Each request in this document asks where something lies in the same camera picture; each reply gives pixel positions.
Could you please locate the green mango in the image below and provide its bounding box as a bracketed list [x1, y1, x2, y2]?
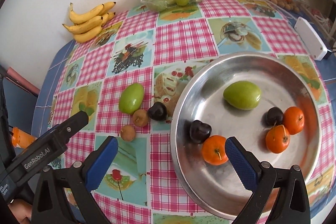
[223, 81, 261, 110]
[118, 83, 144, 115]

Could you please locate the dark cherry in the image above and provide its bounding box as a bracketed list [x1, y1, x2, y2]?
[189, 120, 212, 144]
[264, 107, 284, 127]
[147, 102, 167, 121]

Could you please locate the brown longan fruit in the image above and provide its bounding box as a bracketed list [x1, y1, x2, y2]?
[132, 109, 149, 127]
[120, 125, 136, 141]

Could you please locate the orange tangerine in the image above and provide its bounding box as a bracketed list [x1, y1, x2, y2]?
[282, 106, 305, 135]
[201, 135, 228, 166]
[265, 124, 290, 153]

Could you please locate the patterned checkered tablecloth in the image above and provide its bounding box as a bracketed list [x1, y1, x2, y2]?
[32, 0, 335, 223]

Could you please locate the bottom yellow banana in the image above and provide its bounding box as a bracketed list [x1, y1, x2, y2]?
[73, 26, 102, 43]

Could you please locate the yellow banana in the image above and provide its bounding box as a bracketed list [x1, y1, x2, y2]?
[62, 16, 103, 35]
[73, 26, 102, 43]
[68, 2, 105, 24]
[99, 2, 116, 25]

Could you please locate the silver metal bowl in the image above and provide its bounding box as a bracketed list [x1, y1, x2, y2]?
[170, 52, 322, 220]

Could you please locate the middle yellow banana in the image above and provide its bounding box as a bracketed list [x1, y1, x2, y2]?
[62, 16, 103, 35]

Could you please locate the top yellow banana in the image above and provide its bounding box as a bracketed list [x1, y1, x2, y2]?
[68, 2, 105, 24]

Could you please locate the back yellow banana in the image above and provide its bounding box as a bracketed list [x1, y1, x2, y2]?
[99, 2, 116, 25]

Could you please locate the white rectangular device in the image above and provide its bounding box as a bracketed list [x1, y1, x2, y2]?
[294, 17, 327, 61]

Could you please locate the white wooden chair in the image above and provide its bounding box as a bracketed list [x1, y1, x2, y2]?
[308, 0, 335, 43]

